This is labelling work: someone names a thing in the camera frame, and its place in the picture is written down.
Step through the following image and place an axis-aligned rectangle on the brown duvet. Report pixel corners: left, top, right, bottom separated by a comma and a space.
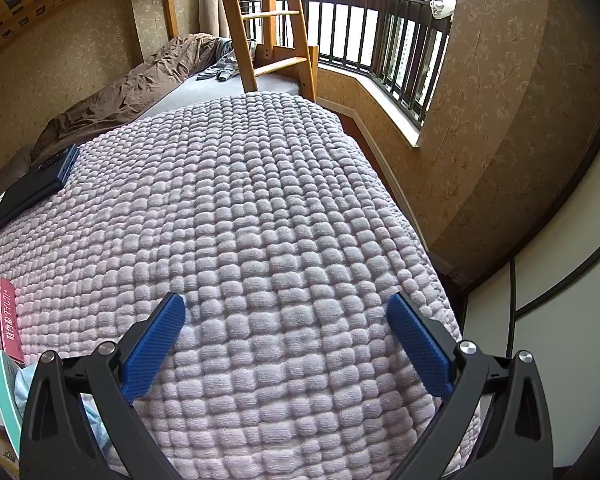
30, 34, 233, 163

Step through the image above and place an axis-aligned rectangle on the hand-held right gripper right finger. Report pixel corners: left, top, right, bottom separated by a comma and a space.
386, 294, 555, 480

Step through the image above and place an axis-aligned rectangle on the pink waffle blanket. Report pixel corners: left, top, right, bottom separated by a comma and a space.
0, 91, 481, 480

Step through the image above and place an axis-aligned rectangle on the blue face mask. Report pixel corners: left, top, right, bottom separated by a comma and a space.
15, 362, 118, 461

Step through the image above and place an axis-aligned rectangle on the wooden bunk bed frame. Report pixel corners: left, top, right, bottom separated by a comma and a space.
0, 0, 321, 206

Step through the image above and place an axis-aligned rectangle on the pink cardboard box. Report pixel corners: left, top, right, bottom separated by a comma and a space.
0, 276, 31, 367

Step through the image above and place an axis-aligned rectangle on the wooden bunk ladder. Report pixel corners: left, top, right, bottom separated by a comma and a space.
212, 0, 311, 93

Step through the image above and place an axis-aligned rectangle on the grey bed sheet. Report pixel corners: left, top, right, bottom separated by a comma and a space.
125, 72, 301, 121

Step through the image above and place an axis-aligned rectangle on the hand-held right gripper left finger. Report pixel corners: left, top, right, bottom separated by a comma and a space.
20, 292, 187, 480

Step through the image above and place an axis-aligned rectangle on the white sliding door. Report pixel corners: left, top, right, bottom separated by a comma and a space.
460, 135, 600, 480

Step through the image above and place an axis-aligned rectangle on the grey garment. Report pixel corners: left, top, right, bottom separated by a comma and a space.
197, 39, 258, 82

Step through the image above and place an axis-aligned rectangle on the dark window railing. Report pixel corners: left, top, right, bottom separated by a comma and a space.
240, 0, 453, 126

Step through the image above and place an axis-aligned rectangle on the teal white box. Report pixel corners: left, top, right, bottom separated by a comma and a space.
0, 349, 28, 461

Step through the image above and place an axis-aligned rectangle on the beige curtain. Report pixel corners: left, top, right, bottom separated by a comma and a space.
200, 0, 231, 38

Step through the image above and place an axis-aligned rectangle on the dark blue flat box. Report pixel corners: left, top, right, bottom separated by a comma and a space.
0, 143, 80, 232

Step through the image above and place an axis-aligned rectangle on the grey pillow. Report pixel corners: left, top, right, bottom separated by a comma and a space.
0, 145, 36, 196

